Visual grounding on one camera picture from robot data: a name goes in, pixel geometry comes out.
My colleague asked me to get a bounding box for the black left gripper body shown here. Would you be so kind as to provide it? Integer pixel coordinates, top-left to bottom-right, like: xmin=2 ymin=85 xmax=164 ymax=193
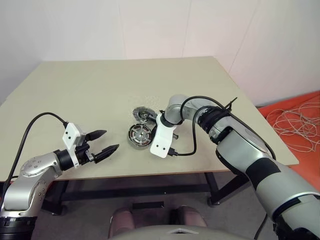
xmin=74 ymin=140 xmax=97 ymax=166

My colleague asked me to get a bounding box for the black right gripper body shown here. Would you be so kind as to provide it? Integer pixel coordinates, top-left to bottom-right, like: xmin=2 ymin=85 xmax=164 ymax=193
xmin=150 ymin=119 xmax=159 ymax=137

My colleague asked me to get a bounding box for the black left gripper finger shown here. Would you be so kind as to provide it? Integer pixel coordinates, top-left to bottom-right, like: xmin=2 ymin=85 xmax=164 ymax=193
xmin=85 ymin=129 xmax=108 ymax=142
xmin=94 ymin=143 xmax=120 ymax=164

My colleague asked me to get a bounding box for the silver spoked rotor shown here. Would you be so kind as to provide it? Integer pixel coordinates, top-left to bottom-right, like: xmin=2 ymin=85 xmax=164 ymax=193
xmin=131 ymin=105 xmax=159 ymax=124

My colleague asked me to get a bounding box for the round silver motor housing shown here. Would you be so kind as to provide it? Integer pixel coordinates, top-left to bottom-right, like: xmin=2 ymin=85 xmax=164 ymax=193
xmin=126 ymin=123 xmax=154 ymax=151

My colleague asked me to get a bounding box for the flat black floor plate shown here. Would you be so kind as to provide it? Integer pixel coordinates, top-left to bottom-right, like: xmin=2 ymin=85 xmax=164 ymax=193
xmin=131 ymin=201 xmax=165 ymax=211

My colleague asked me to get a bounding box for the dark maroon rounded shape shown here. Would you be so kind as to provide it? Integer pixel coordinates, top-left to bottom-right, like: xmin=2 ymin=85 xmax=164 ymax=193
xmin=170 ymin=205 xmax=209 ymax=229
xmin=107 ymin=207 xmax=136 ymax=239

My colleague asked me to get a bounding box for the grey rounded robot torso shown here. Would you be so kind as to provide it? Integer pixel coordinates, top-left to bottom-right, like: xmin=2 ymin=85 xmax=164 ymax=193
xmin=109 ymin=220 xmax=226 ymax=240

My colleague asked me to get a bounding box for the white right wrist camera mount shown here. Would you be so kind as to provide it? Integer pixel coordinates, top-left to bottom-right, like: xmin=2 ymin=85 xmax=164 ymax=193
xmin=149 ymin=112 xmax=177 ymax=159

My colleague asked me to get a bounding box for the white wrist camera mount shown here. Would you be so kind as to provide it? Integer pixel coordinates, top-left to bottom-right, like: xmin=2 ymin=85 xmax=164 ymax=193
xmin=61 ymin=122 xmax=82 ymax=168
xmin=149 ymin=112 xmax=177 ymax=159

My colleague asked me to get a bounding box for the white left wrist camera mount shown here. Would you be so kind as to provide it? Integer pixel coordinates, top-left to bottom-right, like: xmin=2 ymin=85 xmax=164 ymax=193
xmin=61 ymin=122 xmax=82 ymax=168

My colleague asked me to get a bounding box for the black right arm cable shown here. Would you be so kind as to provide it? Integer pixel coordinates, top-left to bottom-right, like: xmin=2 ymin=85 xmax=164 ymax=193
xmin=167 ymin=95 xmax=277 ymax=161

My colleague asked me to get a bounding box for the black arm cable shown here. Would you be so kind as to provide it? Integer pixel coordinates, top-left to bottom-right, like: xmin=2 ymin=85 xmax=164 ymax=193
xmin=167 ymin=95 xmax=277 ymax=161
xmin=0 ymin=112 xmax=69 ymax=201

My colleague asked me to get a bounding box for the black metal table frame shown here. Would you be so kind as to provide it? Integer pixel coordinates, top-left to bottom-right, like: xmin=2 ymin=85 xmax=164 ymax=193
xmin=40 ymin=170 xmax=251 ymax=216

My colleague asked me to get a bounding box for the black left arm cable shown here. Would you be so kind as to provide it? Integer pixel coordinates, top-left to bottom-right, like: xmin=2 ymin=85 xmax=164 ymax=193
xmin=0 ymin=112 xmax=69 ymax=201

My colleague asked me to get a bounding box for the black cable tie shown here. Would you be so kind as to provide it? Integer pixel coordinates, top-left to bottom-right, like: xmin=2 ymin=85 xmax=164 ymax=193
xmin=223 ymin=96 xmax=239 ymax=114

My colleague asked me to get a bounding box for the coiled white cable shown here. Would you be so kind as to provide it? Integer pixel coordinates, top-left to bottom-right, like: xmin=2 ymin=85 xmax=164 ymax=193
xmin=265 ymin=99 xmax=320 ymax=154

